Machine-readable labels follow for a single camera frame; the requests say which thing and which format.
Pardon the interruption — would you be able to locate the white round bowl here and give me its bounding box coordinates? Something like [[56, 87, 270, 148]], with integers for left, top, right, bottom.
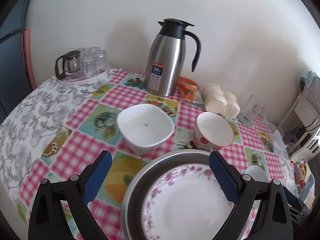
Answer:
[[244, 165, 269, 183]]

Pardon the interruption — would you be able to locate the red rimmed patterned bowl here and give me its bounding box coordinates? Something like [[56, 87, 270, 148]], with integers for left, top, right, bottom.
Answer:
[[192, 112, 235, 152]]

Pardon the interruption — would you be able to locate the white square ceramic bowl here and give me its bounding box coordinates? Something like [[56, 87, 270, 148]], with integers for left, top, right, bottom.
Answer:
[[117, 103, 175, 156]]

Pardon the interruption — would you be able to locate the white power strip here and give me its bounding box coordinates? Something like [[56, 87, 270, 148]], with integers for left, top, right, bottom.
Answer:
[[272, 129, 287, 148]]

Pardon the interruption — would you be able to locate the black power adapter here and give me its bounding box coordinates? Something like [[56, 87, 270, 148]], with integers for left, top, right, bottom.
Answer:
[[283, 131, 297, 145]]

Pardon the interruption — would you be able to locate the grey metal round tray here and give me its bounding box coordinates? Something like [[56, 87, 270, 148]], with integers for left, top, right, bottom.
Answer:
[[122, 149, 253, 240]]

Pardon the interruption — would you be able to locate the floral pink rimmed plate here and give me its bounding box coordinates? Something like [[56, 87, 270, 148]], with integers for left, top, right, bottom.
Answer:
[[141, 164, 234, 240]]

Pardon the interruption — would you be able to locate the white chair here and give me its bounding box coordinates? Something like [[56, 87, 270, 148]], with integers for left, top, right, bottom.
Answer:
[[278, 70, 319, 155]]

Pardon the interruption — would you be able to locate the checkered fruit pattern tablecloth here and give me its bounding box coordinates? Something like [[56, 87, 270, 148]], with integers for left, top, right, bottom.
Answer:
[[16, 69, 286, 240]]

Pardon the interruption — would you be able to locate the grey floral tablecloth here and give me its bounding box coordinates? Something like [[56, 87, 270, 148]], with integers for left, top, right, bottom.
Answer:
[[1, 68, 118, 203]]

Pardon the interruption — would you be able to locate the clear glass mug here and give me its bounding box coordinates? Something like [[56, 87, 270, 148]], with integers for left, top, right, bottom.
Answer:
[[239, 95, 266, 126]]

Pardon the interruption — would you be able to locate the bag of white buns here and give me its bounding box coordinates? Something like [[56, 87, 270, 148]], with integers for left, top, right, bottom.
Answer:
[[203, 83, 240, 119]]

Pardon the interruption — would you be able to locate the white round tray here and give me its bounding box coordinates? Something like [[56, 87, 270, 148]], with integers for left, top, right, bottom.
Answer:
[[57, 64, 110, 86]]

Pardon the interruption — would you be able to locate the orange snack packet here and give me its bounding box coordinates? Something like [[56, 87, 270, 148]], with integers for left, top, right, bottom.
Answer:
[[177, 76, 204, 104]]

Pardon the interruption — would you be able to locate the clear drinking glass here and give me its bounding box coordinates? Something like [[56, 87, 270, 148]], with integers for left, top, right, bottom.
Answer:
[[82, 55, 97, 75], [88, 47, 100, 56], [76, 48, 86, 57], [94, 50, 108, 70]]

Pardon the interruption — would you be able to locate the pink foam tube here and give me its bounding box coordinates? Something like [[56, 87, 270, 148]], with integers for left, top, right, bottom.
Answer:
[[22, 29, 37, 90]]

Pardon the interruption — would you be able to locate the stainless steel thermos jug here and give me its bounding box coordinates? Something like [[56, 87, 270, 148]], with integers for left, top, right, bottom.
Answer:
[[144, 18, 202, 97]]

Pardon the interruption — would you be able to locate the glass teapot brown handle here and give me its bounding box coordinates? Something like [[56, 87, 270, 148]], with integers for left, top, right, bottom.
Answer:
[[55, 50, 81, 80]]

